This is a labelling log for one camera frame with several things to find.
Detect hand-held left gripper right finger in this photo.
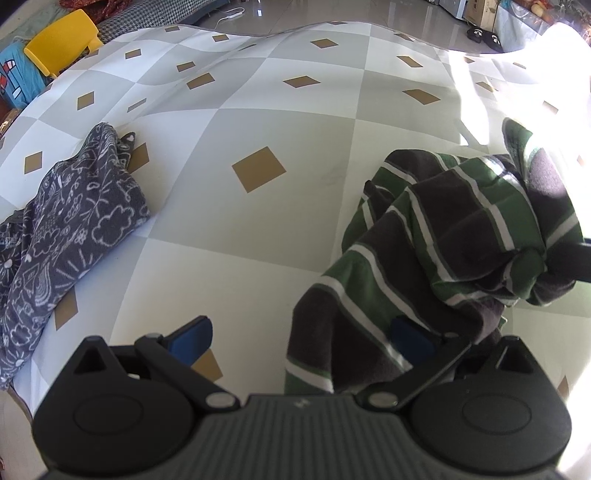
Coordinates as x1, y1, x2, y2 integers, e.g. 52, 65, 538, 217
364, 318, 552, 411

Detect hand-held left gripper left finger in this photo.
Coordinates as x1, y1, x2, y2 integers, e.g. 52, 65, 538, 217
53, 316, 241, 411

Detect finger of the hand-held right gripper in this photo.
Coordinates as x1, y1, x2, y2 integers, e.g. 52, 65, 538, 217
571, 241, 591, 281

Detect green brown striped shirt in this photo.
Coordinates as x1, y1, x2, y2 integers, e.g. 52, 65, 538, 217
284, 117, 591, 395

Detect dark grey doodle-print fleece garment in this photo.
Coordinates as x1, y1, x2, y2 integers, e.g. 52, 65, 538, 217
0, 122, 151, 391

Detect pile of fruit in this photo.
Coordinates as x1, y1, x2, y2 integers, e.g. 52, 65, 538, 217
517, 0, 555, 21

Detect cardboard box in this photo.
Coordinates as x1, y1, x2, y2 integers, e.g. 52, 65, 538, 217
463, 0, 499, 28

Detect blue cartoon pillow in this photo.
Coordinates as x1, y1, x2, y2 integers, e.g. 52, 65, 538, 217
0, 44, 47, 112

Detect yellow plastic chair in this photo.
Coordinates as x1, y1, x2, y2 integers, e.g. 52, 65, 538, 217
23, 9, 105, 79

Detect houndstooth covered sofa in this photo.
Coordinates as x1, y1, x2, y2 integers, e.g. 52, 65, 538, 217
95, 0, 218, 42

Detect red patterned cloth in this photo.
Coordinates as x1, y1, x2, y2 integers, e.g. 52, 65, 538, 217
59, 0, 139, 21

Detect white power strip with cable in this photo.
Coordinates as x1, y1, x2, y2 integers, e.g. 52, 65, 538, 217
210, 8, 245, 28

